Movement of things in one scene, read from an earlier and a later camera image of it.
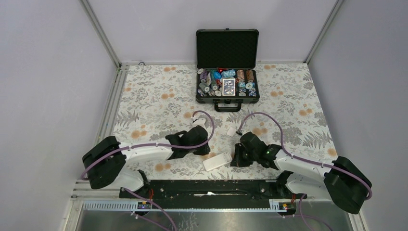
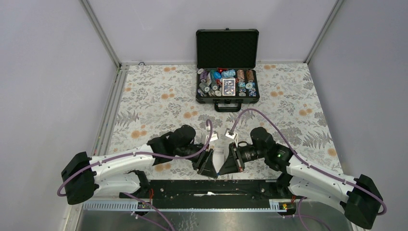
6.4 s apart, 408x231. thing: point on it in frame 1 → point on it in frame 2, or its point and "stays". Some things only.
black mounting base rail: [206, 193] stays
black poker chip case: [227, 59] stays
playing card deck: [228, 86] stays
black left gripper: [204, 151] → [207, 168]
